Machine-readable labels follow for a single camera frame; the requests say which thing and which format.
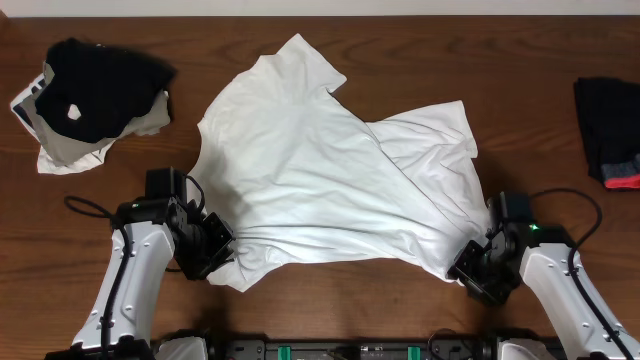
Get white Mr Robot t-shirt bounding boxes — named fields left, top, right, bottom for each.
left=191, top=35, right=489, bottom=291

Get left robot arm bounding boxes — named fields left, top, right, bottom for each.
left=45, top=168, right=234, bottom=360

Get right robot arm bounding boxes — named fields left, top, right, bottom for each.
left=448, top=188, right=639, bottom=359

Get beige folded garment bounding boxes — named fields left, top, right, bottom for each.
left=20, top=62, right=171, bottom=165

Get black folded garment on pile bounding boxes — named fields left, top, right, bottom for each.
left=35, top=38, right=175, bottom=143

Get black garment with red cuff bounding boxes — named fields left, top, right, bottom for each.
left=573, top=77, right=639, bottom=191

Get right black camera cable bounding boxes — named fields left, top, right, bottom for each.
left=529, top=187, right=636, bottom=360

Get black camera cable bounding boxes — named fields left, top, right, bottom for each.
left=63, top=174, right=207, bottom=360
left=529, top=187, right=636, bottom=360

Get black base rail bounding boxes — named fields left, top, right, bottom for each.
left=214, top=327, right=566, bottom=360

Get left black camera cable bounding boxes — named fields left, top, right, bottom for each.
left=63, top=174, right=207, bottom=360

